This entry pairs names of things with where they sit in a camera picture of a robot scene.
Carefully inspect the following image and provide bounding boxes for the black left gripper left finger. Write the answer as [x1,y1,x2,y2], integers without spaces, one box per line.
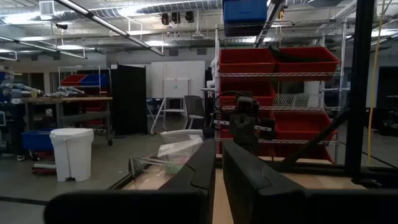
[43,138,217,224]

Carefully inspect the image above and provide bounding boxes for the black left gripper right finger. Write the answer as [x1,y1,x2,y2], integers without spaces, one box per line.
[222,139,398,224]

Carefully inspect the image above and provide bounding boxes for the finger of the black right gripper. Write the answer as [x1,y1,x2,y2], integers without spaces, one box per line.
[244,114,259,154]
[229,114,246,154]

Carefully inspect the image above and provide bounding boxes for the red plastic storage bin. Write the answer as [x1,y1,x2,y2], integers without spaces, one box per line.
[219,81,277,107]
[271,110,339,141]
[218,48,277,75]
[269,45,341,75]
[216,128,336,165]

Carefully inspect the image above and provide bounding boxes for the plastic bag of bandages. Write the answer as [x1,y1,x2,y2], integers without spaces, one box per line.
[157,129,205,175]

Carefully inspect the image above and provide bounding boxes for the grey office chair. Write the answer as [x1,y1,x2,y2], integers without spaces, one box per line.
[183,95,206,130]

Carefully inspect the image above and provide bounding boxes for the black curtain partition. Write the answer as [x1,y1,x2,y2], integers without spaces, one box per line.
[110,63,149,137]

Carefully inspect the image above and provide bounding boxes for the blue plastic storage bin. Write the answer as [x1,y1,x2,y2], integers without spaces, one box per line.
[222,0,269,37]

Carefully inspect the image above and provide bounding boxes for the white trash can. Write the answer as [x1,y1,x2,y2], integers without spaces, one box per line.
[49,127,95,183]

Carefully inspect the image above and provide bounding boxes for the small blue bin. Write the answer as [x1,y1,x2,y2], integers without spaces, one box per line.
[80,73,109,87]

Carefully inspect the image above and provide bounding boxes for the red floor dolly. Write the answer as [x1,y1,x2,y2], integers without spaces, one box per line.
[30,151,57,175]

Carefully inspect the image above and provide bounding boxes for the wooden workbench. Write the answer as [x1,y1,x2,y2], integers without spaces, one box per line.
[20,95,114,146]

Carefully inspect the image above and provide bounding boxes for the small red bin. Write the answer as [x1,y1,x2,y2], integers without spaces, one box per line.
[60,73,87,87]

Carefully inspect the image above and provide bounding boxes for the blue floor bin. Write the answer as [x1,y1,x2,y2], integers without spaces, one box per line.
[21,128,56,152]

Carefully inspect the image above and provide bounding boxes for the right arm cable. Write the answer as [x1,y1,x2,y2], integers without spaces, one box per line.
[213,90,246,113]

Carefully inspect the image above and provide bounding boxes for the chrome wire shelf rack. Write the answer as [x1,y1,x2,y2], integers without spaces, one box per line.
[213,19,348,165]

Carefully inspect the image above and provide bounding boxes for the white wall panel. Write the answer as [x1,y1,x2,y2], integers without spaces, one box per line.
[150,60,206,99]

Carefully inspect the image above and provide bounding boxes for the black aluminium table frame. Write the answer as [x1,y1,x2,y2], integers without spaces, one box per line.
[108,0,398,191]

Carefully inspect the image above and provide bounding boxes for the yellow hanging cable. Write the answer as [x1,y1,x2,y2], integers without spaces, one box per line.
[366,0,387,166]

